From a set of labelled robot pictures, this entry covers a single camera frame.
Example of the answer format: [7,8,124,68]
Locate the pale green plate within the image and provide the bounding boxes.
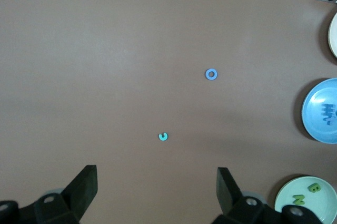
[274,176,337,224]

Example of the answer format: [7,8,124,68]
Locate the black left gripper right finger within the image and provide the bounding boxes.
[211,167,321,224]

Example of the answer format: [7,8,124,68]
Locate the blue foam letter O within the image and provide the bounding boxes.
[204,67,219,81]

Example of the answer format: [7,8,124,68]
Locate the blue plate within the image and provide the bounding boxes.
[301,77,337,144]

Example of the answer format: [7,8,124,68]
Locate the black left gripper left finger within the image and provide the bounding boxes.
[0,165,98,224]

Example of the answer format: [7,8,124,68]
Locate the blue foam letter m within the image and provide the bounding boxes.
[321,103,337,116]

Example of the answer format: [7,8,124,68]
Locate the green foam letter N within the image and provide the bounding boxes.
[293,194,306,206]

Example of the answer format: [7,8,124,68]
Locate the beige plate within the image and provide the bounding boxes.
[328,12,337,59]

